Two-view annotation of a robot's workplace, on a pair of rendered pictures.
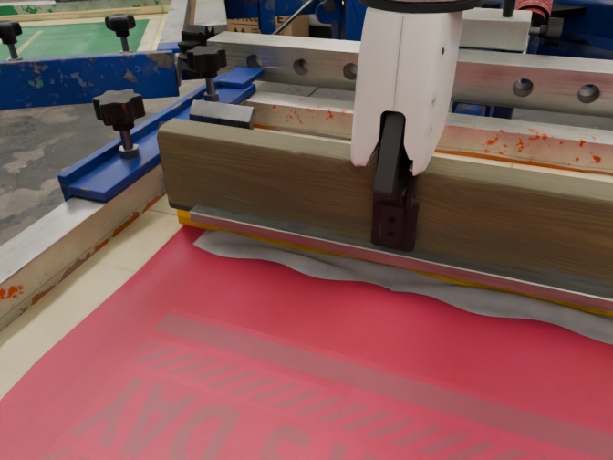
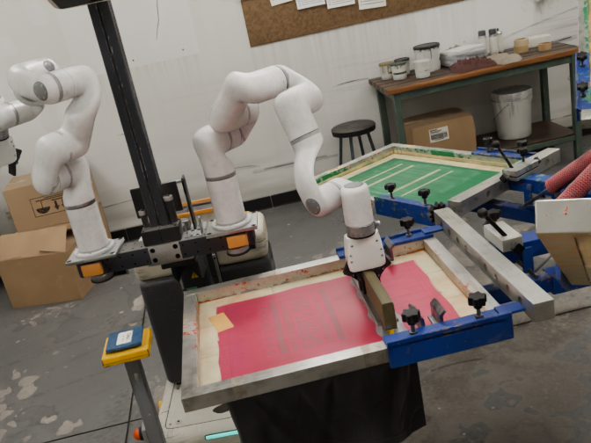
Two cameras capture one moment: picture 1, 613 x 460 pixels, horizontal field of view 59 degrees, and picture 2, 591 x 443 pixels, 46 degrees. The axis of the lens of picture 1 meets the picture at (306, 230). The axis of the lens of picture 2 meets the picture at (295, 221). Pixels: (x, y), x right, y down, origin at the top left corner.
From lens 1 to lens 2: 1.71 m
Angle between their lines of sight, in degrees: 57
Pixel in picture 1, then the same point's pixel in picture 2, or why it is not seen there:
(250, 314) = (335, 296)
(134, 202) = not seen: hidden behind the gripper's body
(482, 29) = (493, 238)
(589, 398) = (354, 334)
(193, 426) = (302, 306)
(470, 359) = (351, 321)
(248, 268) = (350, 288)
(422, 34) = (346, 242)
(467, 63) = (475, 250)
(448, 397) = (337, 323)
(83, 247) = (328, 268)
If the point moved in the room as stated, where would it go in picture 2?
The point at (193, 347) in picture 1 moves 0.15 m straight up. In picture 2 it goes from (319, 296) to (310, 249)
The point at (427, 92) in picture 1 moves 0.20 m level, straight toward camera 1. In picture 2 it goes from (347, 253) to (275, 276)
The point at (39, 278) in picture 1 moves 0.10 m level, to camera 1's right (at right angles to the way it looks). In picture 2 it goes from (313, 272) to (331, 280)
